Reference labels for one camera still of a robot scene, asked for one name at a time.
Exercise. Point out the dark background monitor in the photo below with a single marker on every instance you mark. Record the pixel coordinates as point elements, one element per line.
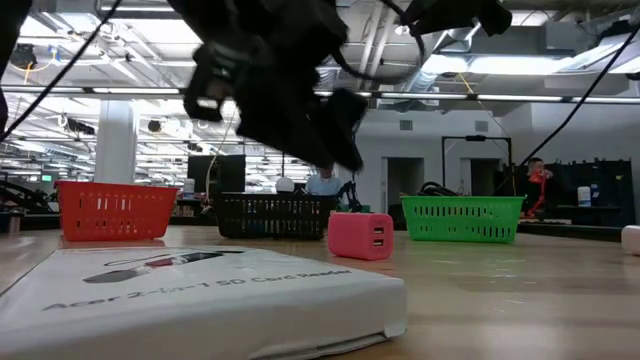
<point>217,172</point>

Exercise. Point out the white round object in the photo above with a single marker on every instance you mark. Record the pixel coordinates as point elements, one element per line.
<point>285,185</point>

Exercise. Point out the green plastic basket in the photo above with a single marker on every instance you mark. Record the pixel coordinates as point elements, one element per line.
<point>462,220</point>

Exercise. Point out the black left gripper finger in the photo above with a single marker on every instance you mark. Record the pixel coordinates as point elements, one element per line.
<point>345,130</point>
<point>290,135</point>

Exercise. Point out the red plastic basket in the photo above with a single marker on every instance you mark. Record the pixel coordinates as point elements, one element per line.
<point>115,212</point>

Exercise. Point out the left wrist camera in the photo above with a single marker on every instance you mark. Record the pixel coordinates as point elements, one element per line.
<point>210,82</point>

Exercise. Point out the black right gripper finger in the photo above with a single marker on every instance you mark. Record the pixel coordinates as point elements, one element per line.
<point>420,19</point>

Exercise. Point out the orange background robot arm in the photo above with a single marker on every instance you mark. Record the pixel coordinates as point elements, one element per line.
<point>539,192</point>

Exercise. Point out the black plastic basket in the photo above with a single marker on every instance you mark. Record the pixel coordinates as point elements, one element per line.
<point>272,216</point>

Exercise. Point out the white canister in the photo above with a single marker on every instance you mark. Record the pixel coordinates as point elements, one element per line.
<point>584,196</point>

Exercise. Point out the small black background robot arm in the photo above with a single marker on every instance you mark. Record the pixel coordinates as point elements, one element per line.
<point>351,196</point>

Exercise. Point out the white column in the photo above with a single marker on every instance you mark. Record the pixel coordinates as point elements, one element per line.
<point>116,142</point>

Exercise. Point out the black background shelving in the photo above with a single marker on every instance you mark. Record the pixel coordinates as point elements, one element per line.
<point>607,192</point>

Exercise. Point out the white card reader box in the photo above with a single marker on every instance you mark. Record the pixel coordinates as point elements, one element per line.
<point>200,305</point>

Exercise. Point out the black aluminium table frame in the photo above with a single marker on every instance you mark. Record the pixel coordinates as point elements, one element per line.
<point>570,231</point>

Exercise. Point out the hot pink usb charger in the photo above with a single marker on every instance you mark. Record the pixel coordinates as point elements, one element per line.
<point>357,236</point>

